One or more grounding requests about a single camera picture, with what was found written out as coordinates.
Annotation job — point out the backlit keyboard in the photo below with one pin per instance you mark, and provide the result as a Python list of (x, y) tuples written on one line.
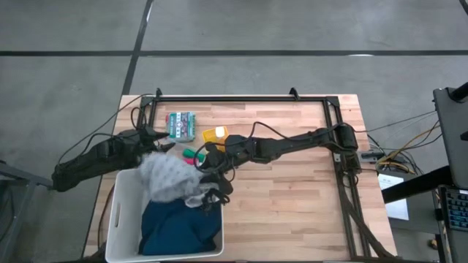
[(457, 208)]

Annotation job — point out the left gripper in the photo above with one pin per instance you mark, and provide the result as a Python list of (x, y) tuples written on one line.
[(146, 139)]

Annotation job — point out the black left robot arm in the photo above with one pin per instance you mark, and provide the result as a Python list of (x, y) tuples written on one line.
[(95, 160)]

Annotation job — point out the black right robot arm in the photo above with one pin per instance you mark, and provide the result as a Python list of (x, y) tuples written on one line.
[(292, 142)]

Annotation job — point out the white labelled pill bottle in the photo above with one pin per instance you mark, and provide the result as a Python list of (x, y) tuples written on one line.
[(220, 131)]

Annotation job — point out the white plastic laundry basket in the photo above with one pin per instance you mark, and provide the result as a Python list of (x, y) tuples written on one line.
[(124, 219)]

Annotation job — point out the yellow plastic basket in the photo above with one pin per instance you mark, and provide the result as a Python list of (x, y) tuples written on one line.
[(209, 136)]

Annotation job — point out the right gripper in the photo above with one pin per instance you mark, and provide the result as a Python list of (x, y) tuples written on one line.
[(219, 164)]

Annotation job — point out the green bandage roll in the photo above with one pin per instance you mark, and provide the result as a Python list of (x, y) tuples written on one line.
[(194, 154)]

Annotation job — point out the grey patterned cloth gown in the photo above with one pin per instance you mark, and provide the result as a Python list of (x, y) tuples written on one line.
[(168, 179)]

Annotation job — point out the grey metal stand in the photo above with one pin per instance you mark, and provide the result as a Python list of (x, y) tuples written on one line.
[(22, 179)]

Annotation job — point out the black aluminium table frame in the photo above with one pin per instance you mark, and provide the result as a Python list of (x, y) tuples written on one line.
[(237, 98)]

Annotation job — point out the white paper sheet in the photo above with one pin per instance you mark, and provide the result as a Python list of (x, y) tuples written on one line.
[(396, 208)]

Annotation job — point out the black desk bar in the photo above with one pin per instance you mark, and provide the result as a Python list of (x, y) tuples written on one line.
[(417, 184)]

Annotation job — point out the blue scrub garment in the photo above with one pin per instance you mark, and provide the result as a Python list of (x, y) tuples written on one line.
[(179, 226)]

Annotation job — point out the red bandage roll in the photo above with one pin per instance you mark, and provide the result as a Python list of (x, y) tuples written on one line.
[(190, 161)]

